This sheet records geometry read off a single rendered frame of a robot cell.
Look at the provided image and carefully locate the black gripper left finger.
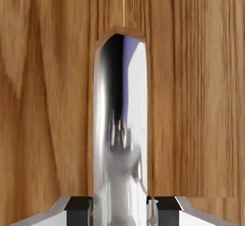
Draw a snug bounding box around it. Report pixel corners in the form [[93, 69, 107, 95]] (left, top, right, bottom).
[[9, 196, 94, 226]]

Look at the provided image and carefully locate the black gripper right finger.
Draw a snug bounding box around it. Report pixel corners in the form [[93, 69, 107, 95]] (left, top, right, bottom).
[[146, 195, 233, 226]]

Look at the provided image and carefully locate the curved shiny metal drawer handle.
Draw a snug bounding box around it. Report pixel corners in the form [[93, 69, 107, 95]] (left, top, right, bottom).
[[93, 25, 152, 226]]

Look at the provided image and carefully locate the light wood drawer front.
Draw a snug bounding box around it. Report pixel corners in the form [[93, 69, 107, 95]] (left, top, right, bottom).
[[0, 0, 245, 226]]

